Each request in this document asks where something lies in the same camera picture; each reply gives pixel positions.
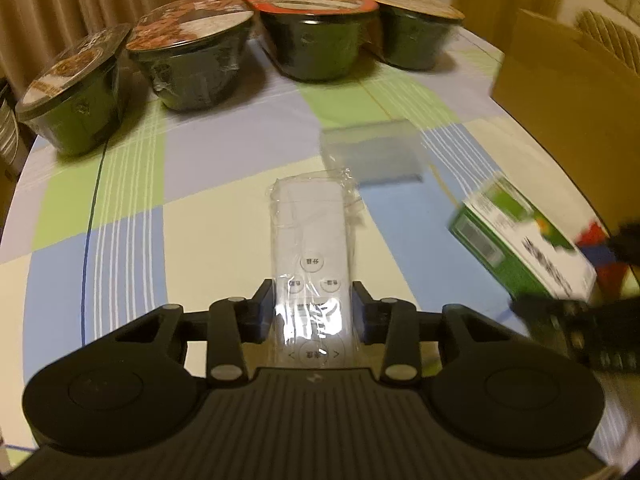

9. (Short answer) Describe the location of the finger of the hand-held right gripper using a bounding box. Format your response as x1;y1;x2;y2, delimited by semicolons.
606;220;640;263
509;294;591;323

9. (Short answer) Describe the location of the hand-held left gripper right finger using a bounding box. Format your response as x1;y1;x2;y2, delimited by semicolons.
351;280;506;386

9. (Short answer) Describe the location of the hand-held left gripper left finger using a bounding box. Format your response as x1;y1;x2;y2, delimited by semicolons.
115;277;276;386

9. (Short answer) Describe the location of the green white carton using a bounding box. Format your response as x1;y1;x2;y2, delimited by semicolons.
447;175;598;303

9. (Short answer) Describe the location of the white remote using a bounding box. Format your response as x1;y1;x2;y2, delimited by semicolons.
265;172;365;367

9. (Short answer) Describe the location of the brown cardboard box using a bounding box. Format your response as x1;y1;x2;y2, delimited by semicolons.
491;7;640;233

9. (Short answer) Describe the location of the red snack packet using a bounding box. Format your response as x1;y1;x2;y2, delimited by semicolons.
575;222;640;306

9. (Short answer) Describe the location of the checkered tablecloth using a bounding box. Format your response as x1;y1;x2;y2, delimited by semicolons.
0;25;610;461

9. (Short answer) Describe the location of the clear plastic box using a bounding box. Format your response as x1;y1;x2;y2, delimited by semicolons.
320;120;427;187

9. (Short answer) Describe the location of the brown lid noodle bowl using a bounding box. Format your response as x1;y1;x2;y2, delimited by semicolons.
125;0;253;112

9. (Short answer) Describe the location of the red lid noodle bowl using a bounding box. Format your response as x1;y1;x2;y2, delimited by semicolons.
241;0;379;82

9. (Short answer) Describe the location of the orange lid noodle bowl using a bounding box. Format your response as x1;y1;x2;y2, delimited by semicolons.
337;0;466;72

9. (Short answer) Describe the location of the dark lid noodle bowl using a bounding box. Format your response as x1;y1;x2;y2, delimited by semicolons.
15;24;132;157

